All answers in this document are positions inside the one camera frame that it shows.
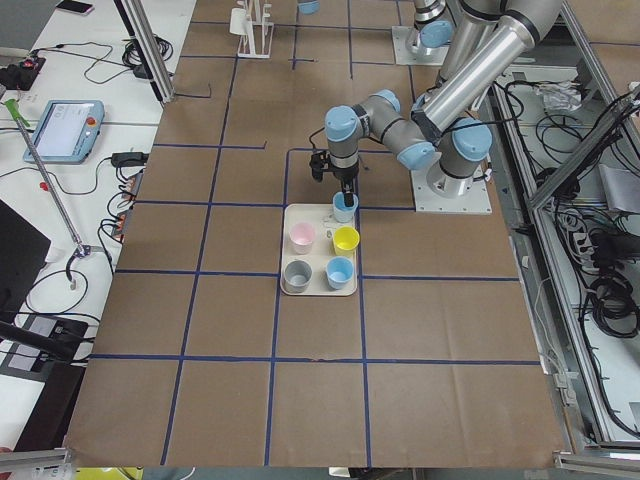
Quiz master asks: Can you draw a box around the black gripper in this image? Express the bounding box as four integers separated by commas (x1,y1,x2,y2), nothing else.
309,150,359,209

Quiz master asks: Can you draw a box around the light blue ikea cup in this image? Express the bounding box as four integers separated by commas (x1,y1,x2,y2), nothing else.
332,192,359,223

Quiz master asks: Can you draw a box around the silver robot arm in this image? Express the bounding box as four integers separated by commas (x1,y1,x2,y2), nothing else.
407,0,454,53
310,1,562,205

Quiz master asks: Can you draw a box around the yellow ikea cup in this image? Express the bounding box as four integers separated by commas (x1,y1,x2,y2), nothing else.
332,226,360,257

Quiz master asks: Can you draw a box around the pink ikea cup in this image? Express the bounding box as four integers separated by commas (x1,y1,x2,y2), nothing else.
289,222,316,255

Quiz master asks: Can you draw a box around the beige cup tray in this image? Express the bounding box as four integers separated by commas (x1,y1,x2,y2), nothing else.
280,204,358,296

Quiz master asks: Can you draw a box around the grey ikea cup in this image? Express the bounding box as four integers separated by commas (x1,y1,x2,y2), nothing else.
283,259,313,293

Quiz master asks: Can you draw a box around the black power adapter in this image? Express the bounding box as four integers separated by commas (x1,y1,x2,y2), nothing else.
111,151,149,168

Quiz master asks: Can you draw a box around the blue teach pendant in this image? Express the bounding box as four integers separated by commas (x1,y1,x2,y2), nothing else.
32,100,105,165

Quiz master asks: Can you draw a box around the smartphone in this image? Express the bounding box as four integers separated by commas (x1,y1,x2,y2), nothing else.
56,0,94,15

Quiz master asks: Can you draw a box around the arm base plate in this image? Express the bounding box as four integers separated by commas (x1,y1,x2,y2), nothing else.
411,154,492,215
392,22,453,66

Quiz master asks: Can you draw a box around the white wire cup rack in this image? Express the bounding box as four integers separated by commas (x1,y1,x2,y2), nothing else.
229,0,274,59

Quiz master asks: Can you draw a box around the aluminium frame post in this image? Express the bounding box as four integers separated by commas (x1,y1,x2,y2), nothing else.
114,0,175,104

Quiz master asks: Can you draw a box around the green handled tool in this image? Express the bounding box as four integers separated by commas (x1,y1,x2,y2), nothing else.
3,99,30,127

